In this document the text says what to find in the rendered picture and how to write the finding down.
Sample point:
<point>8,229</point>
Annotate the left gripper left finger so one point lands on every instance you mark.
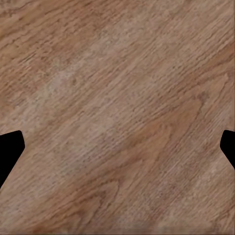
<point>11,147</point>

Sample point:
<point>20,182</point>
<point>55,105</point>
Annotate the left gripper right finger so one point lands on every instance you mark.
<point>227,145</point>

